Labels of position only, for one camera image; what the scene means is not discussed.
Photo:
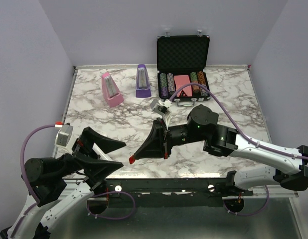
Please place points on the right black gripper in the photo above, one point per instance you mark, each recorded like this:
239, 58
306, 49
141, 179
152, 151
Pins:
153, 147

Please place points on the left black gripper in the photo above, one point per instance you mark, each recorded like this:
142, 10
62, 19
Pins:
97, 170

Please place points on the red key fob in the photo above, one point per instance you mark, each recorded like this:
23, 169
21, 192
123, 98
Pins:
131, 160

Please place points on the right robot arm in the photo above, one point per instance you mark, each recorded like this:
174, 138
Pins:
281, 166

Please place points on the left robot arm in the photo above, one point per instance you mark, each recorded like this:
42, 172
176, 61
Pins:
44, 179

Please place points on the white microphone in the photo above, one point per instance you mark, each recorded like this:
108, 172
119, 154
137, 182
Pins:
101, 154

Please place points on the purple metronome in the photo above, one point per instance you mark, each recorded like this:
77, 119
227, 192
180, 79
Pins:
143, 87

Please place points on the pink metronome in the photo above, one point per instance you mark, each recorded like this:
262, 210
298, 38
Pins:
110, 90

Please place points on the pink playing card deck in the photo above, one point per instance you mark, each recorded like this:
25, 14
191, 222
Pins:
180, 81

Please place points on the black poker chip case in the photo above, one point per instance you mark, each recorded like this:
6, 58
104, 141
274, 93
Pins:
182, 55

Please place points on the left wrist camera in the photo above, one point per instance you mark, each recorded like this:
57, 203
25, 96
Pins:
64, 134

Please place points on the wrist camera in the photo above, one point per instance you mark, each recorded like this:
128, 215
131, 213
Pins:
64, 134
162, 108

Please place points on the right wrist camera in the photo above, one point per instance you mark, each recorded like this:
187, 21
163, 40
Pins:
162, 108

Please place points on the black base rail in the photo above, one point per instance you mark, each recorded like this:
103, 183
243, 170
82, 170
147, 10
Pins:
164, 192

